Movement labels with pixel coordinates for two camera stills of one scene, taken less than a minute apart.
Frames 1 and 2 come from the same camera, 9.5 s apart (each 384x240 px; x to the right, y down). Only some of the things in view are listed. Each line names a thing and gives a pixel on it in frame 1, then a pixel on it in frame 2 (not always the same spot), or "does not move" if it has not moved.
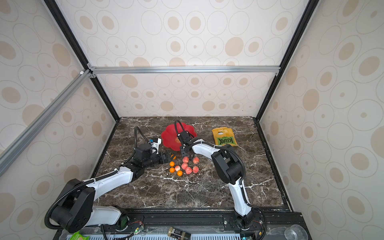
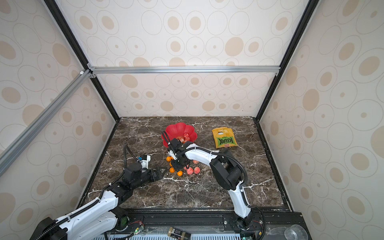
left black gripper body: x=159 y=159 → x=151 y=177
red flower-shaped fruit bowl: x=170 y=138 does not move
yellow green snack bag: x=223 y=136 does not move
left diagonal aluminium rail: x=80 y=79 does not move
